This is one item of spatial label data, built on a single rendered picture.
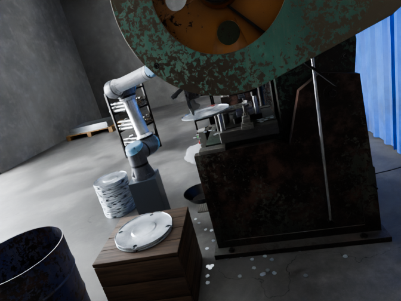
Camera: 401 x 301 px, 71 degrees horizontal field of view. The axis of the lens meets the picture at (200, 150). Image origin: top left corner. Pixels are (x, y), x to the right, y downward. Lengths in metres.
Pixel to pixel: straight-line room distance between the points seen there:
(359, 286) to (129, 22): 1.47
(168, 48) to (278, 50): 0.42
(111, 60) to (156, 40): 7.85
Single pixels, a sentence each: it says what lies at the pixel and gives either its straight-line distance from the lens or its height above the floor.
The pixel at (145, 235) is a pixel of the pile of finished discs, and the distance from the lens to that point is 1.41.
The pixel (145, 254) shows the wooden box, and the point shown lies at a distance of 1.33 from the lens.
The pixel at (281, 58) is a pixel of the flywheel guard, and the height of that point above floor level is 1.01.
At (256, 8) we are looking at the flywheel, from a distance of 1.22.
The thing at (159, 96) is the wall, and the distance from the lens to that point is 8.64.
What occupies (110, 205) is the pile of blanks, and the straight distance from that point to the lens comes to 2.50.
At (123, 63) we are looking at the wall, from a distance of 8.89.
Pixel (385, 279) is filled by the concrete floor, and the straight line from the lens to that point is 1.57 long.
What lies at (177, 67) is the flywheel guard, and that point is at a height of 1.07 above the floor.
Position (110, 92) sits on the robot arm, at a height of 1.02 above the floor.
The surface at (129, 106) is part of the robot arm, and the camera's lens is 1.89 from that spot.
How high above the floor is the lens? 1.09
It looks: 18 degrees down
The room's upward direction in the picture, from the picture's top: 14 degrees counter-clockwise
